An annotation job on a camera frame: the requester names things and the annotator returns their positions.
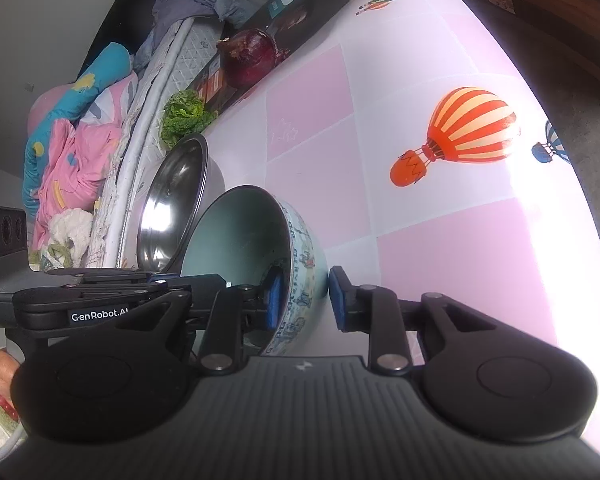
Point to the grey cloth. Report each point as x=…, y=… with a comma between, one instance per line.
x=190, y=2

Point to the blue patterned ceramic bowl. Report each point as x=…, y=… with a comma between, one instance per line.
x=230, y=240

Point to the green lettuce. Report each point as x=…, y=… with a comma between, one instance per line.
x=182, y=112

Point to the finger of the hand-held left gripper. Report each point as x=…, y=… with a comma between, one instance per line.
x=205, y=285
x=165, y=278

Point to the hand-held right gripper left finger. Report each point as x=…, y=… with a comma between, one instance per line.
x=276, y=302

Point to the black flat box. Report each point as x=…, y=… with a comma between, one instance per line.
x=290, y=15

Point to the dark headboard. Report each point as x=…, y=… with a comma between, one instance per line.
x=125, y=10

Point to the white quilted mattress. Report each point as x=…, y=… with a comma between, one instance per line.
x=197, y=47

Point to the pink printed tablecloth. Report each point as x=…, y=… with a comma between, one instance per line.
x=430, y=260

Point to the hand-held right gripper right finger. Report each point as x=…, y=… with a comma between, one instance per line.
x=338, y=300

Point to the pink pillow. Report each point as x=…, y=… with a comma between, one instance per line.
x=45, y=105

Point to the red onion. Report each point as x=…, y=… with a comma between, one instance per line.
x=252, y=57

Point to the stainless steel bowl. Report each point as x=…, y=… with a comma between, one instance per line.
x=170, y=200

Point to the pink and blue blanket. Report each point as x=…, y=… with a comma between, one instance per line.
x=80, y=160

